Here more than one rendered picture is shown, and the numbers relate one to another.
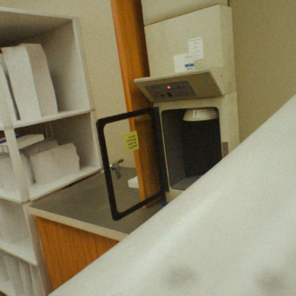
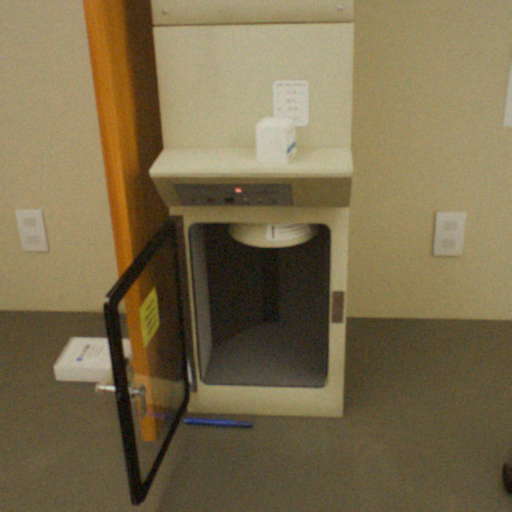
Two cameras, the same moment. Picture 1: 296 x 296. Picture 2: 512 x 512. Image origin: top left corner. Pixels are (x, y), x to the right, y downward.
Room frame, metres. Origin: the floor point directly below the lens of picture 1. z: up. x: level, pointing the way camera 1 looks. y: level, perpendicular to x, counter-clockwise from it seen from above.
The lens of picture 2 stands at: (0.18, 0.44, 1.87)
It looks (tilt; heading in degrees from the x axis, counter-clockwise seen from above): 26 degrees down; 327
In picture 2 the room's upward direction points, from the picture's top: 2 degrees counter-clockwise
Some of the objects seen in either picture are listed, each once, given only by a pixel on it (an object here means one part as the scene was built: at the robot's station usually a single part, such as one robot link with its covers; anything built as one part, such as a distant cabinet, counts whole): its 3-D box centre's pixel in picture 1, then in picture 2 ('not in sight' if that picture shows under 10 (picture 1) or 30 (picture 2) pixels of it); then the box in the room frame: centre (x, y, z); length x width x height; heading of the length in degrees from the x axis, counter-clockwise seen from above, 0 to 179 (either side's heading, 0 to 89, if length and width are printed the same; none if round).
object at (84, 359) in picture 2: not in sight; (97, 359); (1.51, 0.01, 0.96); 0.16 x 0.12 x 0.04; 50
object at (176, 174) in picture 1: (204, 143); (265, 278); (1.24, -0.27, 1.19); 0.26 x 0.24 x 0.35; 51
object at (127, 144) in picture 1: (134, 161); (153, 358); (1.12, 0.04, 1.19); 0.30 x 0.01 x 0.40; 134
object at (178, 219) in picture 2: (161, 151); (183, 310); (1.23, -0.08, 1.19); 0.03 x 0.02 x 0.39; 51
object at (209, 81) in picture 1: (177, 87); (253, 187); (1.10, -0.16, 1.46); 0.32 x 0.11 x 0.10; 51
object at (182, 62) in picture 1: (184, 63); (275, 140); (1.07, -0.19, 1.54); 0.05 x 0.05 x 0.06; 37
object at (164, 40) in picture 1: (202, 114); (264, 218); (1.24, -0.27, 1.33); 0.32 x 0.25 x 0.77; 51
